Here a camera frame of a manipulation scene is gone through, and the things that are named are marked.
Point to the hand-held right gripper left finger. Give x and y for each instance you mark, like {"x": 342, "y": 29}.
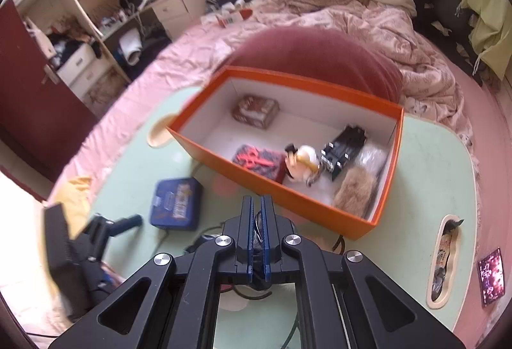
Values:
{"x": 248, "y": 237}

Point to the dark green toy car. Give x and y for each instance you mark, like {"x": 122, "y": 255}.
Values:
{"x": 344, "y": 151}

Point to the white desk with drawers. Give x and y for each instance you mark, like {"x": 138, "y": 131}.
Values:
{"x": 176, "y": 3}

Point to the white rolled garment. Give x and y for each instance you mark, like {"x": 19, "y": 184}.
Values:
{"x": 130, "y": 47}

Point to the blue tin box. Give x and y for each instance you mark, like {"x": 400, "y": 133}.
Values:
{"x": 174, "y": 205}

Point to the lime green hanging cloth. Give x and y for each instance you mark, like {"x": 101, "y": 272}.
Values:
{"x": 492, "y": 12}

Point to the clear plastic bag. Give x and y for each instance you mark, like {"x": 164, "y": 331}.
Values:
{"x": 374, "y": 159}

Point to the pink floral quilt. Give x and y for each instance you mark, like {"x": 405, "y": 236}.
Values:
{"x": 192, "y": 49}

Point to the brown drink carton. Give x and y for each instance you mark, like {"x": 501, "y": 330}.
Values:
{"x": 256, "y": 111}

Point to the white drawer cabinet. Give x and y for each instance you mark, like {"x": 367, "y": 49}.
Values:
{"x": 84, "y": 65}

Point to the black box with red pattern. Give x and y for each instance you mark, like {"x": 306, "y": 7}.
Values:
{"x": 260, "y": 165}

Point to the black hair clip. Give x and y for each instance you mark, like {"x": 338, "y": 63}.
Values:
{"x": 455, "y": 222}

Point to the brown fur pompom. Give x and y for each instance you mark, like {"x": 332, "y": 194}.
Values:
{"x": 354, "y": 193}

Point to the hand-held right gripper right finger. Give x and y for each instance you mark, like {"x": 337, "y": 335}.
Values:
{"x": 267, "y": 237}

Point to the orange cardboard box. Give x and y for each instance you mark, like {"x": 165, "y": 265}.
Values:
{"x": 280, "y": 201}

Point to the orange and white carton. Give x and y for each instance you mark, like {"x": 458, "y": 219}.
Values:
{"x": 234, "y": 17}

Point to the dark red door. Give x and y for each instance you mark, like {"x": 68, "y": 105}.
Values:
{"x": 32, "y": 93}

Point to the photo card booklet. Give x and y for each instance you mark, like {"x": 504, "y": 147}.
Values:
{"x": 491, "y": 277}

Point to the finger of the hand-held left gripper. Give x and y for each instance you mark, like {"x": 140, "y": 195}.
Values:
{"x": 128, "y": 224}

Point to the green cartoon desktop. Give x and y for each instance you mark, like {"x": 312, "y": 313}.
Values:
{"x": 420, "y": 173}

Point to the yellow cloth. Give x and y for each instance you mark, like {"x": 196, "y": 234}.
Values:
{"x": 76, "y": 193}

